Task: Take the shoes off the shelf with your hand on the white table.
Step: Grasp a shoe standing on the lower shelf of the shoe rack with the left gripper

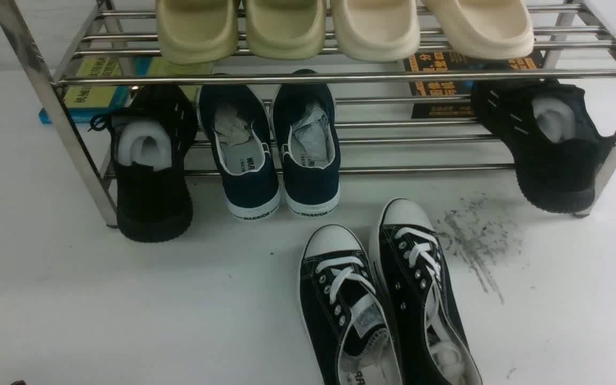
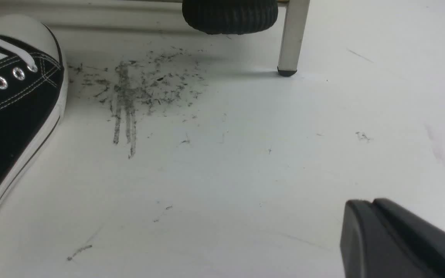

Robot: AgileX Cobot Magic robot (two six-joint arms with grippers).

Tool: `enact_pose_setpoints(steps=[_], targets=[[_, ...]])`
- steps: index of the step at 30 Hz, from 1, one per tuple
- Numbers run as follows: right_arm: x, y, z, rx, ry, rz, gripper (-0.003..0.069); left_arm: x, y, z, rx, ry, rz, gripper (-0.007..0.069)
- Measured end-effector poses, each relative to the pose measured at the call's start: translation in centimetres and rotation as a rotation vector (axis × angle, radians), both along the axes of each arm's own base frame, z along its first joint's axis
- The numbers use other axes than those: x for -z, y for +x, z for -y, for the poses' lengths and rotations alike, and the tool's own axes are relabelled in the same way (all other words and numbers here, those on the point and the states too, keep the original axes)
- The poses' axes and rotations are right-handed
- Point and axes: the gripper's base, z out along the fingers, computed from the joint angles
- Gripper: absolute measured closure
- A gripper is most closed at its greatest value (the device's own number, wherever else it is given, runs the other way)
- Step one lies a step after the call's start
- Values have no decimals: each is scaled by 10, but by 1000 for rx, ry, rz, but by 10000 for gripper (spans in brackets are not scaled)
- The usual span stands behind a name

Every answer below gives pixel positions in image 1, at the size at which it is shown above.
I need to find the stainless steel shoe rack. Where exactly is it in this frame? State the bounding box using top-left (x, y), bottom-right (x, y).
top-left (0, 1), bottom-right (616, 228)

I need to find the cream slipper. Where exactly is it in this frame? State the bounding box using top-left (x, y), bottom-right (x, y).
top-left (422, 1), bottom-right (535, 60)
top-left (330, 1), bottom-right (420, 61)

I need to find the black knit sneaker right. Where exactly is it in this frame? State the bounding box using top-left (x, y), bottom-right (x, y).
top-left (470, 80), bottom-right (614, 214)

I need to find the navy slip-on shoe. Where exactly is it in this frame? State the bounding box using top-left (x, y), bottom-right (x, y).
top-left (196, 84), bottom-right (281, 222)
top-left (269, 83), bottom-right (341, 218)

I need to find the black knit sneaker left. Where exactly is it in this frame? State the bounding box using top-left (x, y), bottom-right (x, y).
top-left (90, 84), bottom-right (198, 243)

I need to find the olive green slipper right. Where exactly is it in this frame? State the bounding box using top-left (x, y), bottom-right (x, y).
top-left (243, 1), bottom-right (327, 60)

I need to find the black canvas lace-up left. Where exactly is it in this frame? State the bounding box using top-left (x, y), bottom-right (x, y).
top-left (298, 224), bottom-right (403, 384)

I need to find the olive green slipper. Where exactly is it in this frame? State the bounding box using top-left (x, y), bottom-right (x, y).
top-left (243, 1), bottom-right (327, 60)
top-left (156, 1), bottom-right (240, 64)

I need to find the olive green slipper left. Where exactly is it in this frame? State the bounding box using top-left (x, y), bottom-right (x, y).
top-left (156, 1), bottom-right (240, 64)

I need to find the black knit sneaker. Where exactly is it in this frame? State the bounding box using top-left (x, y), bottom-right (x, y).
top-left (90, 84), bottom-right (198, 243)
top-left (470, 80), bottom-right (614, 214)

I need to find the yellow and blue book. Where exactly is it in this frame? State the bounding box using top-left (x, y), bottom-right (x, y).
top-left (64, 56), bottom-right (214, 124)

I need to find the cream slipper left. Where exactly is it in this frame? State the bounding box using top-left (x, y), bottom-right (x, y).
top-left (330, 1), bottom-right (420, 61)

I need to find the black canvas lace-up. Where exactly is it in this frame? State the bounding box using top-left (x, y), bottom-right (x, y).
top-left (367, 198), bottom-right (482, 384)
top-left (298, 224), bottom-right (403, 384)

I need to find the cream slipper right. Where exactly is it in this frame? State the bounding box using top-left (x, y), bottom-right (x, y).
top-left (422, 1), bottom-right (535, 60)

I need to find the black and orange book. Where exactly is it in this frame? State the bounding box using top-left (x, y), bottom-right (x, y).
top-left (402, 51), bottom-right (544, 119)

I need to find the black canvas lace-up right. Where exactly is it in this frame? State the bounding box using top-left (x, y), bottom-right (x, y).
top-left (367, 198), bottom-right (482, 384)

